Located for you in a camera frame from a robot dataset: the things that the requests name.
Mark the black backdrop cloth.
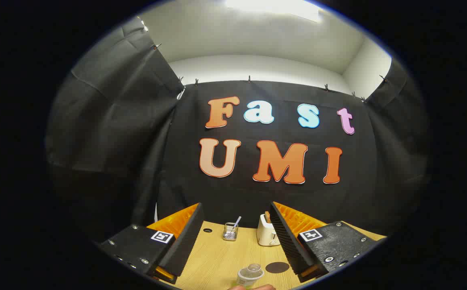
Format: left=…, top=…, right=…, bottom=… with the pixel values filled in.
left=45, top=16, right=433, bottom=242

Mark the clear juice bottle white label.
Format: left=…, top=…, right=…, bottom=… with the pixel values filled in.
left=237, top=263, right=265, bottom=287

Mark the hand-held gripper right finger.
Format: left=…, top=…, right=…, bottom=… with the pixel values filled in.
left=269, top=201, right=388, bottom=284

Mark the wooden table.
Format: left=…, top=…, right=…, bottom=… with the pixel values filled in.
left=153, top=221, right=387, bottom=290

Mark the brown round coaster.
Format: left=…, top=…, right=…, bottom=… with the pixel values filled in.
left=266, top=262, right=290, bottom=274

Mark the ceiling light panel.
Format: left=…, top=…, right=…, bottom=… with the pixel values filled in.
left=225, top=0, right=322, bottom=23

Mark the white toaster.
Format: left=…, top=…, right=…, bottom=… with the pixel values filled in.
left=257, top=213, right=281, bottom=247

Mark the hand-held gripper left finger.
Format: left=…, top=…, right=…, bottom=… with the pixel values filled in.
left=95, top=203, right=205, bottom=285

